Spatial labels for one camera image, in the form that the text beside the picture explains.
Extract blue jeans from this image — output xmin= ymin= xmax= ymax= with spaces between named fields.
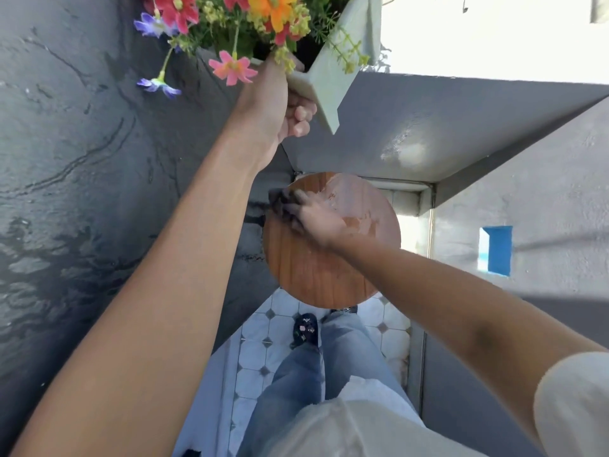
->
xmin=236 ymin=309 xmax=420 ymax=457

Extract bunch of colourful artificial flowers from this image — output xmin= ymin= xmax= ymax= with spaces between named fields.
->
xmin=133 ymin=0 xmax=373 ymax=100

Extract dark cleaning cloth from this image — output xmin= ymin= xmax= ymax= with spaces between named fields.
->
xmin=268 ymin=187 xmax=305 ymax=232

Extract person's left forearm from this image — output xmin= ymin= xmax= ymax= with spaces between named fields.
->
xmin=10 ymin=132 xmax=268 ymax=457

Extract round wooden stool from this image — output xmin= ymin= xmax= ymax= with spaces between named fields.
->
xmin=263 ymin=172 xmax=402 ymax=310

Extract person's right hand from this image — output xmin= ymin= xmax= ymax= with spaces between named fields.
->
xmin=281 ymin=188 xmax=361 ymax=251

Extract person's left hand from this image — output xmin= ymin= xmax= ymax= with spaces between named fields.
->
xmin=228 ymin=54 xmax=318 ymax=173

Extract person's right forearm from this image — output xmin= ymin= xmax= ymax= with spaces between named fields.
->
xmin=331 ymin=233 xmax=609 ymax=454

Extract white shirt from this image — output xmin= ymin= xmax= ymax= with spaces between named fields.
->
xmin=257 ymin=351 xmax=609 ymax=457

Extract white planter box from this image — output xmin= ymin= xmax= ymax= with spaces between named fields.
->
xmin=197 ymin=0 xmax=384 ymax=136

